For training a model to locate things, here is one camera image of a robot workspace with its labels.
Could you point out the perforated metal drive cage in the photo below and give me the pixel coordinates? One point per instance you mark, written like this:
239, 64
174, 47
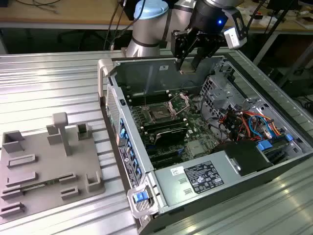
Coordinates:
220, 95

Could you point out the small blue clip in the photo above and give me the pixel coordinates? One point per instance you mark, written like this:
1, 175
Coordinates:
289, 137

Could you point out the white wrist camera with mount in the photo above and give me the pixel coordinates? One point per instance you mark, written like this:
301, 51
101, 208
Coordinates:
232, 39

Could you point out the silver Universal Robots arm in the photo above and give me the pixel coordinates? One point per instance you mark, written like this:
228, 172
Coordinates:
149, 34

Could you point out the wooden desk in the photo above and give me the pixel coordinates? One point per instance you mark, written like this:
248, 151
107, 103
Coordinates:
73, 12

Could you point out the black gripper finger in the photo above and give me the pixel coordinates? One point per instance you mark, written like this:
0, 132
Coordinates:
179, 46
206, 47

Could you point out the silver chipset heat sink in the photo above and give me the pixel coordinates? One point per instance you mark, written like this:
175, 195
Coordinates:
196, 148

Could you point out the open grey PC case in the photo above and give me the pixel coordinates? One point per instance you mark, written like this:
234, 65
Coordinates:
135, 142

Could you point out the green motherboard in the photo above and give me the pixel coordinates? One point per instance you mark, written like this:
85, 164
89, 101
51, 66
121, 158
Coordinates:
195, 132

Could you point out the CPU socket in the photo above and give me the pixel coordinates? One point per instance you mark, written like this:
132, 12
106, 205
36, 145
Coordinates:
156, 113

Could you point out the blue disk carrier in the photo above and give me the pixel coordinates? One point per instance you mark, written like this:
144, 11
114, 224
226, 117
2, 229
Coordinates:
265, 146

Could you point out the silver topped CPU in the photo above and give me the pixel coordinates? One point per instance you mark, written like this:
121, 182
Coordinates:
187, 70

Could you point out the grey parts rack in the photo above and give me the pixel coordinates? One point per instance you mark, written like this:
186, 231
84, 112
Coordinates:
49, 166

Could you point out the black expansion card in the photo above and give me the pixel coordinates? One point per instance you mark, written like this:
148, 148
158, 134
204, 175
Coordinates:
171, 135

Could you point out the grey power supply unit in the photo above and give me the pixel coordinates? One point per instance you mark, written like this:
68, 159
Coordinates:
171, 193

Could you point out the black office chair base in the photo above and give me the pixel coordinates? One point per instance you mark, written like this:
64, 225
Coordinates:
80, 36

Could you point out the green RAM stick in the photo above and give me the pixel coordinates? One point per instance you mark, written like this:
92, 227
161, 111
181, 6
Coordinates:
50, 182

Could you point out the installed RAM stick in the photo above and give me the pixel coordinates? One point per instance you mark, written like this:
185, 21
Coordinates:
166, 127

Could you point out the white box with black inlay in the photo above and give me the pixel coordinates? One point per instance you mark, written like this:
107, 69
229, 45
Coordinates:
256, 17

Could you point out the black plastic air shroud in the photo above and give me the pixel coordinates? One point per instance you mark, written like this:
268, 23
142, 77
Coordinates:
244, 154

